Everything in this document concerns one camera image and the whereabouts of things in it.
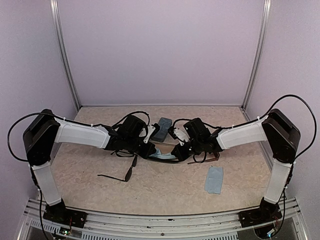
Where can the black frame sunglasses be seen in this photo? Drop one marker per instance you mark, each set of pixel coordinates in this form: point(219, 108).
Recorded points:
point(123, 154)

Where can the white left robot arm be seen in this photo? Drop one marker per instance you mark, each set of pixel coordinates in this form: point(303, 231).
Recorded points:
point(48, 129)

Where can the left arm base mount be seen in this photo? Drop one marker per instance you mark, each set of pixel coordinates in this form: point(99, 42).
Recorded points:
point(60, 214)

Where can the light blue cleaning cloth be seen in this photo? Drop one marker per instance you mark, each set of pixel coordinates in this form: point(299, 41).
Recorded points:
point(158, 155)

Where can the right metal corner post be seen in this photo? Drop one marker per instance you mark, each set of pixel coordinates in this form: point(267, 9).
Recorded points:
point(267, 4)

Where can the black glasses case beige lining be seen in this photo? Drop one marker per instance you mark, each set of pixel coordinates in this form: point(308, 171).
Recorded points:
point(165, 148)

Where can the metal corner post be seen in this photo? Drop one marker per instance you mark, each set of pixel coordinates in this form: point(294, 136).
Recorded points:
point(267, 4)
point(54, 6)

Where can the left metal corner post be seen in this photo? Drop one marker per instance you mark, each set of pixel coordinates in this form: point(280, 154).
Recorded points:
point(54, 6)

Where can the blue-grey hard glasses case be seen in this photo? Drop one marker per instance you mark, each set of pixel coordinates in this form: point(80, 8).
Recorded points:
point(164, 125)

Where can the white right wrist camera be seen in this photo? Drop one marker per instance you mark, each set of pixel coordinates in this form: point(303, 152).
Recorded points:
point(178, 134)

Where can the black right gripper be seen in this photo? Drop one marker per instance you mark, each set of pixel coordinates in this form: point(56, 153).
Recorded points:
point(181, 155)

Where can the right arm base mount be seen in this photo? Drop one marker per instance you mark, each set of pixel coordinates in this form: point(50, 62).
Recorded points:
point(266, 212)

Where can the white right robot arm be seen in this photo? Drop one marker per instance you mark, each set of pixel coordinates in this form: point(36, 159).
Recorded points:
point(275, 128)

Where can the folded blue cloth pouch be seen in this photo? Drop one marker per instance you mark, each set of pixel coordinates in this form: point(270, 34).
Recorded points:
point(214, 180)

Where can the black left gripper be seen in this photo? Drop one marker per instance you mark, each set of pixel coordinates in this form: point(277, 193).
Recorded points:
point(147, 152)

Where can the brown tinted sunglasses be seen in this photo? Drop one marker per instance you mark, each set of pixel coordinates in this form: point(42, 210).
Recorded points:
point(200, 158)

